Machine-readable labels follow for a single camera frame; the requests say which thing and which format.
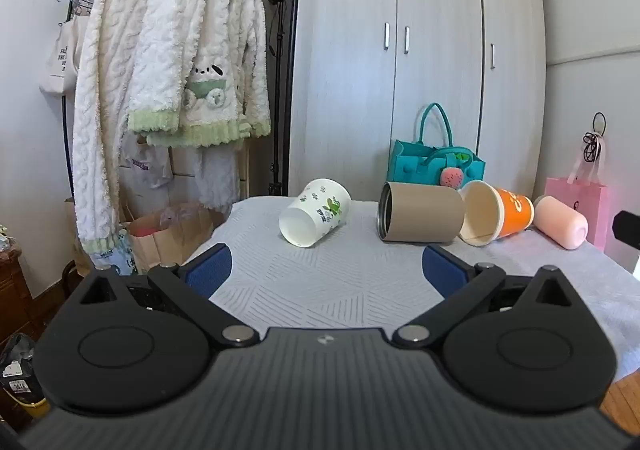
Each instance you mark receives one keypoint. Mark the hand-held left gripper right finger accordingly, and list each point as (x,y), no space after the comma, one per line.
(442,270)

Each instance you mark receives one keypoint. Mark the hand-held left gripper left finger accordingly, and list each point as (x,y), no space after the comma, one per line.
(212,270)

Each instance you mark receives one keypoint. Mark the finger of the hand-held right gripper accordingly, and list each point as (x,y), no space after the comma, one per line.
(627,227)

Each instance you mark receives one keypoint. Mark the brown cylindrical cup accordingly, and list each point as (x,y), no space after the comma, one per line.
(425,212)

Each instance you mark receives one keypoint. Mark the pink cup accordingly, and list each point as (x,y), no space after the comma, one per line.
(560,222)

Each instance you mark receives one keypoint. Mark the orange paper cup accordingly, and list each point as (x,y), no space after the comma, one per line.
(515,212)

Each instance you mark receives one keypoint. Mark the white cup with green print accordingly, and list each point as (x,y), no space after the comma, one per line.
(320,210)

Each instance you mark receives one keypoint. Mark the pink paper gift bag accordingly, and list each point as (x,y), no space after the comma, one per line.
(590,200)

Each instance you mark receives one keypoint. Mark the brown paper bag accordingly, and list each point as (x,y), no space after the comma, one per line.
(165,240)

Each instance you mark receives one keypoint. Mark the strawberry plush charm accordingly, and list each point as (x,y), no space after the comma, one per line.
(451,177)

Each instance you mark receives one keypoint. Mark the white fleece pants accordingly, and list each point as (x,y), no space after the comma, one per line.
(215,174)

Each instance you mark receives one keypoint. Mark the teal felt handbag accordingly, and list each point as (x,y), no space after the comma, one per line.
(410,164)

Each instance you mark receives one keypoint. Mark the white plastic bag purple print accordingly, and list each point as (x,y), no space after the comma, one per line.
(145,164)

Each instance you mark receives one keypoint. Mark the dark wooden cabinet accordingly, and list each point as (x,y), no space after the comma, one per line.
(15,290)

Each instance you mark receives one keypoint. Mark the long white fleece robe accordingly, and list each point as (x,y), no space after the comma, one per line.
(100,104)

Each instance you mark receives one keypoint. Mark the black metal clothes rack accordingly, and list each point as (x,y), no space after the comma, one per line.
(64,129)

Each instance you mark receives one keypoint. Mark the grey wardrobe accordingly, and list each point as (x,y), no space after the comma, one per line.
(350,79)

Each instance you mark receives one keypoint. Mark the black plastic bag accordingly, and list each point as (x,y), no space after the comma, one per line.
(20,360)

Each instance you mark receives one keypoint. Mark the white fleece jacket green trim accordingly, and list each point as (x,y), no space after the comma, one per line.
(200,29)

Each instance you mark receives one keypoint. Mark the white canvas tote bag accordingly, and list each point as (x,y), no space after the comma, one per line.
(62,59)

